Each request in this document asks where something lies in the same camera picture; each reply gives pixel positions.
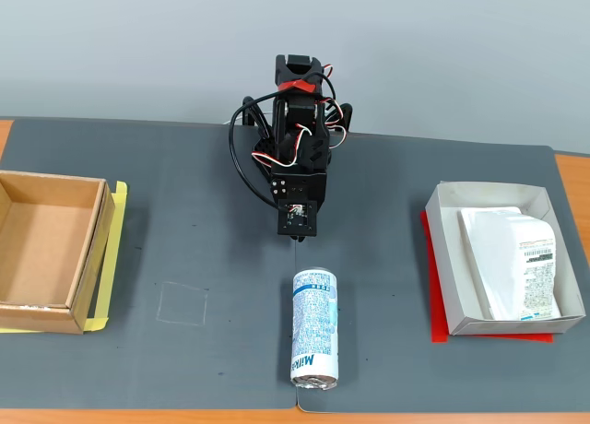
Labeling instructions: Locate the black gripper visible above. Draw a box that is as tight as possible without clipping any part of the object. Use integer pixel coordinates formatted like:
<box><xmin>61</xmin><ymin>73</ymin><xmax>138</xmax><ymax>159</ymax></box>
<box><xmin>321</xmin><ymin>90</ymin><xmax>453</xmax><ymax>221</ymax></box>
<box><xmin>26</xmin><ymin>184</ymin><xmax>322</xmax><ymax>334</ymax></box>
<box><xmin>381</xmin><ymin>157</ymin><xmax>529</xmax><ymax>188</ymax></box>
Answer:
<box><xmin>270</xmin><ymin>163</ymin><xmax>329</xmax><ymax>244</ymax></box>

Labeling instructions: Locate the white blue drink can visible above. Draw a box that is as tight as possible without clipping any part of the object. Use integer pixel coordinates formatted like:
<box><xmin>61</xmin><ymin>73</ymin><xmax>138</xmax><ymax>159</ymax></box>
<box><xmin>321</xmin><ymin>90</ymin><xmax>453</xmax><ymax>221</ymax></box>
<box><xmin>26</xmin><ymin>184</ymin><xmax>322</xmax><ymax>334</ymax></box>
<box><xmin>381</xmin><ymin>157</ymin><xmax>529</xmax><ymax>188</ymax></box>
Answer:
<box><xmin>289</xmin><ymin>265</ymin><xmax>341</xmax><ymax>392</ymax></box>

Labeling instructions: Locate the white cardboard box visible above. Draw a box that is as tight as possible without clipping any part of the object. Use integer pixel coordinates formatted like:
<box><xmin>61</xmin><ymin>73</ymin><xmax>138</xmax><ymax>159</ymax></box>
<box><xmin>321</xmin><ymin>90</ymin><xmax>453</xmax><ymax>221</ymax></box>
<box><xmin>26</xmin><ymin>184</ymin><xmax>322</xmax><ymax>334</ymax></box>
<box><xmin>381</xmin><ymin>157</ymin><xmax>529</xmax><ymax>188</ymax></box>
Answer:
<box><xmin>423</xmin><ymin>180</ymin><xmax>587</xmax><ymax>336</ymax></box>

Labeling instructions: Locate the brown cardboard box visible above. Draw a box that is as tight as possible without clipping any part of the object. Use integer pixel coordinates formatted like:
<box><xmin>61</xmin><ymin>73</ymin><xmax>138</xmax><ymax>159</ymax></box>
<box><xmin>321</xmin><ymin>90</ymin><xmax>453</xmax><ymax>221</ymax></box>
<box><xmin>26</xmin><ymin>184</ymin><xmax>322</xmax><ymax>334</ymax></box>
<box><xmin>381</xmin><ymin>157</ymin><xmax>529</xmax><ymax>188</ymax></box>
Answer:
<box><xmin>0</xmin><ymin>169</ymin><xmax>116</xmax><ymax>336</ymax></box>

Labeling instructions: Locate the grey table mat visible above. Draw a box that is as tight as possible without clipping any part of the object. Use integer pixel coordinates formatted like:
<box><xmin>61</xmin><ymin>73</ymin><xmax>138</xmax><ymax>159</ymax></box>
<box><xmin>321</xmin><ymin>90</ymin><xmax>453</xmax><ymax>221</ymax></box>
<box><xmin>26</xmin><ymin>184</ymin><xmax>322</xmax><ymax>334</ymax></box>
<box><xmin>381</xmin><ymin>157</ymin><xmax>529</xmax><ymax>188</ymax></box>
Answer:
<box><xmin>0</xmin><ymin>118</ymin><xmax>299</xmax><ymax>411</ymax></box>
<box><xmin>293</xmin><ymin>131</ymin><xmax>590</xmax><ymax>415</ymax></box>

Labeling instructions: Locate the black table clamp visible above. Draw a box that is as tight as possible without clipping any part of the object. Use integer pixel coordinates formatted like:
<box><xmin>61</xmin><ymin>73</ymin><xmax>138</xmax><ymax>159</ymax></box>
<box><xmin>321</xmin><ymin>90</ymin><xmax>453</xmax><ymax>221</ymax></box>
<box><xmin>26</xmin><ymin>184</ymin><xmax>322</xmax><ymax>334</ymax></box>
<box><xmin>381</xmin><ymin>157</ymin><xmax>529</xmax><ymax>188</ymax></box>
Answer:
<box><xmin>242</xmin><ymin>95</ymin><xmax>273</xmax><ymax>135</ymax></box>
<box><xmin>339</xmin><ymin>101</ymin><xmax>354</xmax><ymax>137</ymax></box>

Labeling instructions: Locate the red paper sheet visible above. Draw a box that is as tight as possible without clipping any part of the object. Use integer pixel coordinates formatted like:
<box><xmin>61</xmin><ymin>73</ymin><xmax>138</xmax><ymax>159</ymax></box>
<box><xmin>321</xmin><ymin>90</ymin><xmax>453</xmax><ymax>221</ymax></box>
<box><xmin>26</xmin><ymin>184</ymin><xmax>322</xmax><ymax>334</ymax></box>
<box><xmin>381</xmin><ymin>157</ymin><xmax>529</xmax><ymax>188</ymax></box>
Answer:
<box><xmin>419</xmin><ymin>210</ymin><xmax>554</xmax><ymax>346</ymax></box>

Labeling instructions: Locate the red tape wrap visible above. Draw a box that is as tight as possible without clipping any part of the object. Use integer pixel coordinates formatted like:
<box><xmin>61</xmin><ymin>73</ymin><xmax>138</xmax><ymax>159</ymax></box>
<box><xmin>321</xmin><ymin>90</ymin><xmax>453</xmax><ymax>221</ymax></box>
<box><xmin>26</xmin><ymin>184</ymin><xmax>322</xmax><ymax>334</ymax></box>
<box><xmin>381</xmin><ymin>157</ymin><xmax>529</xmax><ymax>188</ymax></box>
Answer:
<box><xmin>277</xmin><ymin>78</ymin><xmax>326</xmax><ymax>95</ymax></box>

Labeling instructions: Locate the white labelled pouch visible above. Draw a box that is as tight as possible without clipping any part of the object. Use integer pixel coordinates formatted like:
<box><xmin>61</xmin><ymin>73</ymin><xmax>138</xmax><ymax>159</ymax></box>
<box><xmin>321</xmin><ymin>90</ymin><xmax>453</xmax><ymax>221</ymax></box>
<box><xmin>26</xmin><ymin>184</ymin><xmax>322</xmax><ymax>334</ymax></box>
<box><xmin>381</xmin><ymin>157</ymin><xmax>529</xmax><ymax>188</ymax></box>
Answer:
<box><xmin>456</xmin><ymin>206</ymin><xmax>563</xmax><ymax>323</ymax></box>

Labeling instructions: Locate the red white servo wire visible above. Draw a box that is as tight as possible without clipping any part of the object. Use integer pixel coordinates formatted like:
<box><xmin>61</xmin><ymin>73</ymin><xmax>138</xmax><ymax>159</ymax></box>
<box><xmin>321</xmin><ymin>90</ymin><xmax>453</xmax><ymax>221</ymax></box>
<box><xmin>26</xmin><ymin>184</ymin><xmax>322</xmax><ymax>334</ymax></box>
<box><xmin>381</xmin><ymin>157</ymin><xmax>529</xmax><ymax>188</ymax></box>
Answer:
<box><xmin>251</xmin><ymin>124</ymin><xmax>315</xmax><ymax>169</ymax></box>
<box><xmin>321</xmin><ymin>63</ymin><xmax>336</xmax><ymax>98</ymax></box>

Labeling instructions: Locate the thick black camera cable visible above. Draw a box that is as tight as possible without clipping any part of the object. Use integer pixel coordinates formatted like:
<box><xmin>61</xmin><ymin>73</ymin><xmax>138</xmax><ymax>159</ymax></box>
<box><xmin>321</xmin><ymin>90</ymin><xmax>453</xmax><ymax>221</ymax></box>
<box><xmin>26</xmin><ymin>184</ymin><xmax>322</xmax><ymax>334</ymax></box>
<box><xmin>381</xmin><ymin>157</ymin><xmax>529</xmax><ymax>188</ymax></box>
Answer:
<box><xmin>226</xmin><ymin>71</ymin><xmax>336</xmax><ymax>208</ymax></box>

